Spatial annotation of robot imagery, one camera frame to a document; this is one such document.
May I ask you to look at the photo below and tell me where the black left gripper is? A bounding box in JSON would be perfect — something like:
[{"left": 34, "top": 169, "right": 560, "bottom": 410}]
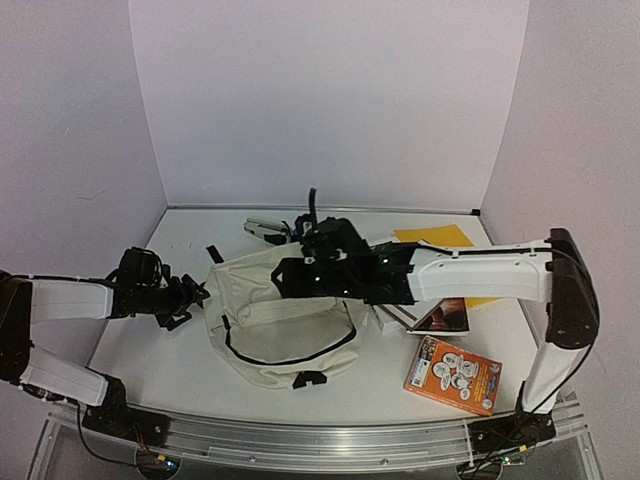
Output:
[{"left": 136, "top": 272, "right": 208, "bottom": 330}]

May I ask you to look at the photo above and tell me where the cream white backpack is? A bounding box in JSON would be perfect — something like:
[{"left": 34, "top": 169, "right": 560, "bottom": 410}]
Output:
[{"left": 204, "top": 244, "right": 373, "bottom": 389}]

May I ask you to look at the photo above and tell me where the white Decorate Furniture book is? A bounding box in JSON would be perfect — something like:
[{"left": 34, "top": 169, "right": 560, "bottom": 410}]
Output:
[{"left": 379, "top": 304, "right": 429, "bottom": 329}]

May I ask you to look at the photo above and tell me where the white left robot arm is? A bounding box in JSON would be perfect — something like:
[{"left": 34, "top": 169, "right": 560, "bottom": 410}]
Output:
[{"left": 1, "top": 268, "right": 209, "bottom": 435}]

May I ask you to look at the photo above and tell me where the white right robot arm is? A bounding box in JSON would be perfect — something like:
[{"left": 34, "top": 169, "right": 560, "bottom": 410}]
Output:
[{"left": 271, "top": 214, "right": 600, "bottom": 414}]

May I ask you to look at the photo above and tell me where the palm leaf cover book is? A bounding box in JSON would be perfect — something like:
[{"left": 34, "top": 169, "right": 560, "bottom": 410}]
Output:
[{"left": 371, "top": 306, "right": 404, "bottom": 335}]

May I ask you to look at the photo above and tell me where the yellow paper folder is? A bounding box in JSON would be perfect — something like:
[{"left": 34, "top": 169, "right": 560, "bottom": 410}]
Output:
[{"left": 393, "top": 224, "right": 506, "bottom": 307}]

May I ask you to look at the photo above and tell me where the Three Days To See book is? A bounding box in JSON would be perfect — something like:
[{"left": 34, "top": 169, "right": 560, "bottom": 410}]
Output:
[{"left": 406, "top": 298, "right": 470, "bottom": 337}]

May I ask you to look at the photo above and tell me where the silver stapler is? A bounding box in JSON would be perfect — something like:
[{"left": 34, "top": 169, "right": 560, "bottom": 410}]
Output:
[{"left": 243, "top": 218, "right": 297, "bottom": 246}]

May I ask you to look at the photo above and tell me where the orange comic book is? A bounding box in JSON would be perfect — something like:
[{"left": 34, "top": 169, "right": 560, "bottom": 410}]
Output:
[{"left": 404, "top": 336, "right": 503, "bottom": 416}]

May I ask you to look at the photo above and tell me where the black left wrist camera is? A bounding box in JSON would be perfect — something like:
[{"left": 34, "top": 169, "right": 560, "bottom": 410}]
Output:
[{"left": 116, "top": 247, "right": 163, "bottom": 287}]

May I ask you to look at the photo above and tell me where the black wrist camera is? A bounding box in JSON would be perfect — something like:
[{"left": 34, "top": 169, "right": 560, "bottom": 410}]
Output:
[
  {"left": 116, "top": 247, "right": 163, "bottom": 287},
  {"left": 295, "top": 187, "right": 324, "bottom": 247}
]

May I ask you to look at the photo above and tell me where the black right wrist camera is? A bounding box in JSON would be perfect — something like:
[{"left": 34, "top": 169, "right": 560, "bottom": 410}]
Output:
[{"left": 295, "top": 187, "right": 324, "bottom": 247}]

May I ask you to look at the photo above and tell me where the aluminium front rail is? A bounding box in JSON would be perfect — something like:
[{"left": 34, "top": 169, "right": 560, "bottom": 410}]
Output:
[{"left": 80, "top": 400, "right": 602, "bottom": 479}]

